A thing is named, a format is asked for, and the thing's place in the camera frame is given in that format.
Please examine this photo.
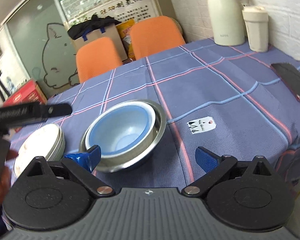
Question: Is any white plate brown rim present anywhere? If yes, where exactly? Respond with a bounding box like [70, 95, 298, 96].
[13, 124, 65, 178]

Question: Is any blue translucent plastic bowl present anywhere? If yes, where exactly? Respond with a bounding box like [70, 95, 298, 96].
[85, 104, 154, 157]

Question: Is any white ceramic bowl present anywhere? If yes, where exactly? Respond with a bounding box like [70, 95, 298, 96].
[84, 100, 157, 158]

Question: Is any stainless steel bowl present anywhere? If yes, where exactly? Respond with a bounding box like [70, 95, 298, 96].
[79, 99, 166, 173]

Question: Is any left hand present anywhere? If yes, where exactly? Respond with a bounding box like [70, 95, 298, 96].
[0, 149, 19, 205]

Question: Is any red cracker box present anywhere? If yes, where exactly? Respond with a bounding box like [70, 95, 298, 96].
[2, 78, 48, 133]

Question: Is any white tablecloth label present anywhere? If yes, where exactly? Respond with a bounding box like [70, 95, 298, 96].
[187, 116, 216, 134]

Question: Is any blue plaid tablecloth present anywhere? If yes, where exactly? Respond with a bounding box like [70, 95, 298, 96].
[5, 37, 300, 240]

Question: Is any left orange chair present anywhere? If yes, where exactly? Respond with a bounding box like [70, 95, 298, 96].
[76, 37, 123, 83]

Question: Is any orange chair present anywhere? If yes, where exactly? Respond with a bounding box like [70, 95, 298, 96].
[130, 16, 186, 60]
[76, 37, 123, 83]

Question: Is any black cloth on bag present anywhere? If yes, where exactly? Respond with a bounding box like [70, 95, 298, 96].
[67, 15, 121, 41]

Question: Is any brown paper bag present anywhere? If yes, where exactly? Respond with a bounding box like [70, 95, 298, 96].
[72, 23, 128, 62]

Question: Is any yellow snack bag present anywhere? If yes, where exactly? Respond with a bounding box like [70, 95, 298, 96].
[116, 19, 135, 60]

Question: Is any right orange chair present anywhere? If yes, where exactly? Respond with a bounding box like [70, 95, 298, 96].
[130, 16, 186, 60]

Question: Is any cream travel cup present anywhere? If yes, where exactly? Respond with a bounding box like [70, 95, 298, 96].
[242, 6, 269, 53]

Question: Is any cream thermos jug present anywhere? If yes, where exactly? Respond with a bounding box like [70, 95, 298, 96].
[207, 0, 249, 46]

